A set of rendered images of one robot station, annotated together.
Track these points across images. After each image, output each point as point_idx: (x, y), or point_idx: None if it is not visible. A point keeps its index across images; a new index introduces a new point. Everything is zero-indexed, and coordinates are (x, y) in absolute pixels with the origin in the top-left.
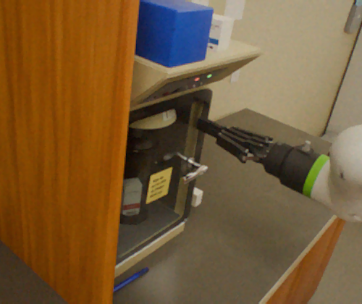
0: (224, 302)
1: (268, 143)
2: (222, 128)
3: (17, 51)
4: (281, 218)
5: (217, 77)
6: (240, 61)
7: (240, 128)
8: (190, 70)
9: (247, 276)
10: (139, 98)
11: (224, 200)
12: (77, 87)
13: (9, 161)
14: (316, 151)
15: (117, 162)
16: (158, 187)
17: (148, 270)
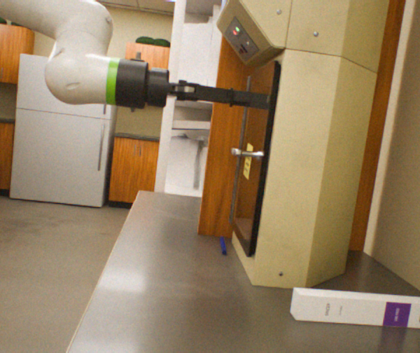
0: (140, 253)
1: (178, 80)
2: (230, 88)
3: None
4: (160, 351)
5: (255, 36)
6: (229, 5)
7: (222, 88)
8: (218, 19)
9: (138, 272)
10: (234, 51)
11: (281, 341)
12: None
13: None
14: (127, 59)
15: (215, 85)
16: (247, 163)
17: (222, 252)
